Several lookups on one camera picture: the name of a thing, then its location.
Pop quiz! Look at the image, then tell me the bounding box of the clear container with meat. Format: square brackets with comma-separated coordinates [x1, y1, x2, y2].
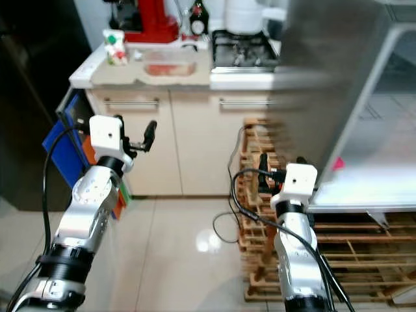
[142, 50, 198, 77]

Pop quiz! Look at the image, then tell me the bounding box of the grey mini fridge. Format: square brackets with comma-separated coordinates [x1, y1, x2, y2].
[270, 0, 416, 214]

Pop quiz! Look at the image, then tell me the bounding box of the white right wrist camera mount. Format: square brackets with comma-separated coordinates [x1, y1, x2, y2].
[271, 162, 319, 208]

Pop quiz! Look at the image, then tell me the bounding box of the green board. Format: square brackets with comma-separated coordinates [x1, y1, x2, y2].
[116, 185, 131, 210]

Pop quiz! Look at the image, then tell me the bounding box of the black floor power cable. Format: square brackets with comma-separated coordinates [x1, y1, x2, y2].
[212, 126, 255, 245]

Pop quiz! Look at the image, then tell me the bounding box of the blue board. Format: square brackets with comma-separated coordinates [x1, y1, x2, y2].
[42, 91, 99, 190]

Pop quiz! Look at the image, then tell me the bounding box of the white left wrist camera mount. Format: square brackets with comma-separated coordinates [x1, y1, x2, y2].
[89, 115, 128, 163]

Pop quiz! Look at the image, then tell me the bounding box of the black tall fridge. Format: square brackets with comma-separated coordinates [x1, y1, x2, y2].
[0, 0, 99, 199]

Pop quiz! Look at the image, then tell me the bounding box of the red kitchen appliance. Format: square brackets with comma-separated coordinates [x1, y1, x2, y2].
[110, 0, 180, 44]

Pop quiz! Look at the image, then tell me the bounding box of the white pot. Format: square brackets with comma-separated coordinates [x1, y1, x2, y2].
[224, 0, 274, 35]

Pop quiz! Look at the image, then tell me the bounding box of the wooden slatted rack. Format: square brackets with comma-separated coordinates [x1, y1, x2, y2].
[237, 117, 416, 304]

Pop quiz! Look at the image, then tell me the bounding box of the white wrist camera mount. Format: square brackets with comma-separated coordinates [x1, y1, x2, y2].
[89, 115, 128, 163]
[271, 162, 319, 208]

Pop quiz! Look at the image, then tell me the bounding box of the beige kitchen cabinet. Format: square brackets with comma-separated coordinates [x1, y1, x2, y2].
[68, 39, 278, 198]

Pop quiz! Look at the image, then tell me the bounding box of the white red green carton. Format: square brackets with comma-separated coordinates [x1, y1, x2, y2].
[101, 29, 128, 66]

